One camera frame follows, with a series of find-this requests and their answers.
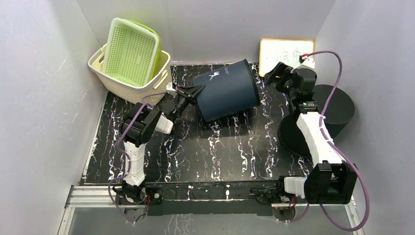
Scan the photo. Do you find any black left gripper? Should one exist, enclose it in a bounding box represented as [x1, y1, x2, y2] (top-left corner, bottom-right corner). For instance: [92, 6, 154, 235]
[173, 87, 206, 122]

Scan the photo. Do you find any dark blue large bucket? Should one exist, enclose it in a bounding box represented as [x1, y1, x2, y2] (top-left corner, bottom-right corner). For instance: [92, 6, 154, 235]
[192, 59, 260, 121]

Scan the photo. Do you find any black ribbed bucket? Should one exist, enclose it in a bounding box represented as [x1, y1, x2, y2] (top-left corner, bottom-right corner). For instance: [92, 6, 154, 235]
[277, 84, 356, 159]

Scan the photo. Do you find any white perforated strainer basket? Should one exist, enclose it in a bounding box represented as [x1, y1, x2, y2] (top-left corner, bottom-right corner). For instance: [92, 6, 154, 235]
[101, 18, 161, 87]

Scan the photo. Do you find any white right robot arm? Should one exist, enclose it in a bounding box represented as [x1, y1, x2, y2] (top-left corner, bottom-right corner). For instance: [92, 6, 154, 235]
[264, 62, 357, 204]

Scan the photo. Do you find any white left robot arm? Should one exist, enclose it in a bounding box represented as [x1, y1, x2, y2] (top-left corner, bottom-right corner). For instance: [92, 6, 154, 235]
[112, 82, 205, 204]

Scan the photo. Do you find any green plastic basin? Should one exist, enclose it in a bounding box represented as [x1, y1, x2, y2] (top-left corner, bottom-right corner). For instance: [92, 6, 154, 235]
[125, 20, 161, 86]

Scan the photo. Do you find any cream perforated storage basket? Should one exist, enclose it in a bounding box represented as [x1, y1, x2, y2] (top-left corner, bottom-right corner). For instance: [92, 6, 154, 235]
[88, 45, 172, 106]

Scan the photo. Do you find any small whiteboard wooden frame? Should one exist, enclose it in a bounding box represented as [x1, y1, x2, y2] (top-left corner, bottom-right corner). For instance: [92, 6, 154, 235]
[258, 39, 315, 77]

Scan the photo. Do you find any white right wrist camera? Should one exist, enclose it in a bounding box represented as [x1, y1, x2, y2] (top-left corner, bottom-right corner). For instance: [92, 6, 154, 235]
[298, 54, 315, 70]

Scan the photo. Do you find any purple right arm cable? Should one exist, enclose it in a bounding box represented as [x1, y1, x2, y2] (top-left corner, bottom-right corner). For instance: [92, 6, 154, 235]
[288, 50, 371, 233]

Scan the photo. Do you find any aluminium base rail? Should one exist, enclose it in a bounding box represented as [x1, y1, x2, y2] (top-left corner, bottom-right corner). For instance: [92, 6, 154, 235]
[58, 186, 344, 235]

